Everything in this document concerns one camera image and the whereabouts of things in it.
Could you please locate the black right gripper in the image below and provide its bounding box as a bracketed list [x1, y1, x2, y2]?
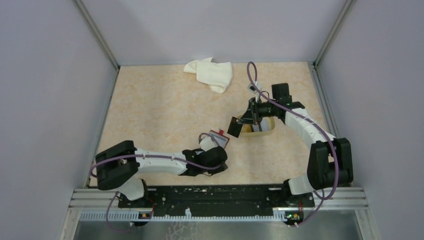
[237, 96, 278, 126]

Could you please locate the black chip card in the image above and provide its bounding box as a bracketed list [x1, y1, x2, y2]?
[227, 116, 243, 138]

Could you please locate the red leather card holder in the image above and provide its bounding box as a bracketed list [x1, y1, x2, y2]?
[209, 129, 230, 149]

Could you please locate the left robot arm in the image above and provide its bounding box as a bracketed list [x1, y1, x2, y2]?
[90, 140, 228, 207]

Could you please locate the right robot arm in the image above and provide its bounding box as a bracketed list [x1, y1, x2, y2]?
[231, 83, 354, 206]

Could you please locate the beige oval tray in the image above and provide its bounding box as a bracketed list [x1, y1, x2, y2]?
[239, 117, 276, 137]

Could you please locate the white folded cloth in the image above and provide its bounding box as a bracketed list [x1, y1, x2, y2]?
[183, 57, 234, 94]

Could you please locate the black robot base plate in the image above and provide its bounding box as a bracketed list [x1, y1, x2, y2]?
[118, 184, 315, 217]

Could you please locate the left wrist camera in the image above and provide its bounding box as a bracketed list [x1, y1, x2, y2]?
[199, 136, 217, 152]

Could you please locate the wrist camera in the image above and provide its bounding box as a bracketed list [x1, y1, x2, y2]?
[247, 82, 262, 99]
[199, 136, 217, 152]

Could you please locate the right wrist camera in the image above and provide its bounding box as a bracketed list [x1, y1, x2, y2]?
[247, 82, 262, 99]

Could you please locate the aluminium frame rail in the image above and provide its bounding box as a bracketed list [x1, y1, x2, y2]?
[68, 185, 369, 222]

